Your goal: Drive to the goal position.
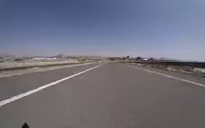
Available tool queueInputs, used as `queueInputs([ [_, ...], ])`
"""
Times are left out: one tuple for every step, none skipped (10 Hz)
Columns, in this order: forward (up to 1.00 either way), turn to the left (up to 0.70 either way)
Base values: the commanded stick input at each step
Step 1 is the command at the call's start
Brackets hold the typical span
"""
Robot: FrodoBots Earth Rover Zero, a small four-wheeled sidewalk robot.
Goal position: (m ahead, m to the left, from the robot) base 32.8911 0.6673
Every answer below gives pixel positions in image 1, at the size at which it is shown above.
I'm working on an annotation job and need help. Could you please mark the grey asphalt road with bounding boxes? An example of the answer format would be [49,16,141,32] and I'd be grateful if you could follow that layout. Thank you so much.
[0,62,205,128]

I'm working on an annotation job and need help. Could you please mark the distant low buildings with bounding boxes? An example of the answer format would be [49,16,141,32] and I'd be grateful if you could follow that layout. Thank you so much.
[0,52,164,62]

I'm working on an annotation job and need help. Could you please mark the white painted edge line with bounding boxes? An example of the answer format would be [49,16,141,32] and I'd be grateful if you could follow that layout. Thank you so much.
[125,63,205,91]
[0,63,106,111]

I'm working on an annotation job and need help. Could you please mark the pale gravel verge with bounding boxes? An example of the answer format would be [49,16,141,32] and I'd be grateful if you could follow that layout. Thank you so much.
[0,61,99,80]

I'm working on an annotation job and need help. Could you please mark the pale roadside guardrail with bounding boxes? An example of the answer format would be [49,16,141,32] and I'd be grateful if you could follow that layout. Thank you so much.
[0,60,98,71]

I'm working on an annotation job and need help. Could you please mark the dark roadside guardrail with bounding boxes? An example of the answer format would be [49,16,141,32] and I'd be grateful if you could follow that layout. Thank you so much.
[121,59,205,70]

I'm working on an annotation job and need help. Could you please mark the rubble strip beside road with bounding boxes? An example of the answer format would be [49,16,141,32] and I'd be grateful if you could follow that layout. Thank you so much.
[129,62,205,80]

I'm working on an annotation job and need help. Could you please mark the robot's own part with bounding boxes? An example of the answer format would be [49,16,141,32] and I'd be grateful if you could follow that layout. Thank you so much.
[21,122,31,128]

